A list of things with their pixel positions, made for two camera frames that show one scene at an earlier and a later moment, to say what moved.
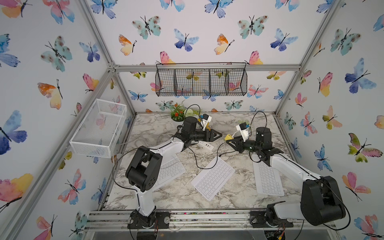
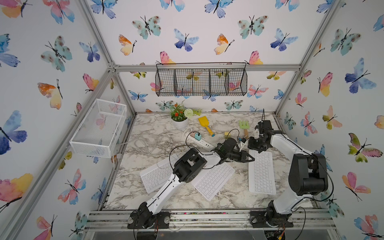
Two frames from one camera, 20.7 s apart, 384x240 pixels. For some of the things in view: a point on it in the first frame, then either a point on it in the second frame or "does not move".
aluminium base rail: [209, 220] does not move
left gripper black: [209, 137] -> [242, 156]
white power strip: [206, 145] does not move
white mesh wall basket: [97, 134] does not move
